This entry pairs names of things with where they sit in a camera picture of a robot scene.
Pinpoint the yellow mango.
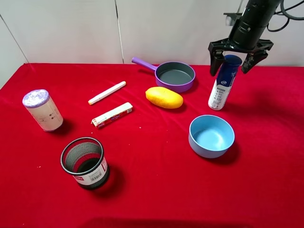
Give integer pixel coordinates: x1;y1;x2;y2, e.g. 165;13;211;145
145;86;183;109

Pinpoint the red tablecloth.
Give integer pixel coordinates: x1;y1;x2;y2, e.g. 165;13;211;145
0;64;304;228

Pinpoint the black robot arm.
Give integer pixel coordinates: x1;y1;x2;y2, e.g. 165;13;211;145
208;0;280;76

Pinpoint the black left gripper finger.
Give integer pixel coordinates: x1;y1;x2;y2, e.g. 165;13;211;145
242;50;268;74

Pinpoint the blue and white bottle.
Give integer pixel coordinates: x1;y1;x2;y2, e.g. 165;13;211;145
208;55;242;110

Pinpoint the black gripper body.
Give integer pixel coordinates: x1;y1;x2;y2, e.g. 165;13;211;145
208;38;274;55

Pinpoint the white marker pen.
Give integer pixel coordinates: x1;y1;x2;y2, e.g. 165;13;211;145
88;81;126;105

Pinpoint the purple garbage bag roll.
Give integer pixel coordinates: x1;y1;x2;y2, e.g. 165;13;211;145
22;89;63;132

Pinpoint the purple toy frying pan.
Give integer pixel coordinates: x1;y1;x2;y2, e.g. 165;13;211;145
132;57;196;93

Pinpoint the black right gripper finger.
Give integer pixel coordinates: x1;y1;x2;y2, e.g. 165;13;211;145
209;50;225;76

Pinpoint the light blue bowl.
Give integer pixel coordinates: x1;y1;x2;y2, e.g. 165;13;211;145
188;115;235;159

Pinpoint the black mesh pen holder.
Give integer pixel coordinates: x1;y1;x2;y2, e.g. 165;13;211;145
60;137;110;190

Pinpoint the red and white small box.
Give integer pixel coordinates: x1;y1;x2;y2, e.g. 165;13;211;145
91;102;133;128

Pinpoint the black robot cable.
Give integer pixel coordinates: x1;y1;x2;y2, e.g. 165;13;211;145
266;0;304;32

